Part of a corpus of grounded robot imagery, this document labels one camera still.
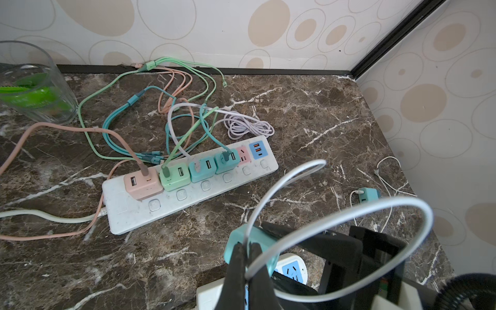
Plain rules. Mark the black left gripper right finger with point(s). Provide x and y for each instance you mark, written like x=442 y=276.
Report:
x=260 y=292

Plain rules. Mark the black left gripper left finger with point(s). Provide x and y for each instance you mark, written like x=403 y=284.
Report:
x=233 y=290

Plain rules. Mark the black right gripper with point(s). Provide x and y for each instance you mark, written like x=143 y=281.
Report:
x=349 y=259

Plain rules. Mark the green charger plug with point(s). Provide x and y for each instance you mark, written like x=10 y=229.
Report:
x=175 y=177

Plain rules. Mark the multicolour white power strip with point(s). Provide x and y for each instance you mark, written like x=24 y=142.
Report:
x=125 y=214

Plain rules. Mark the pink charger plug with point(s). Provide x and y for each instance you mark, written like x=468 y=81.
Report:
x=141 y=187

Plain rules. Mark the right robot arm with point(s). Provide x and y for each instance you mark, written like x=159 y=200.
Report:
x=469 y=291

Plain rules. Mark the glass cup with green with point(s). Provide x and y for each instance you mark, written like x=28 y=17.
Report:
x=32 y=84

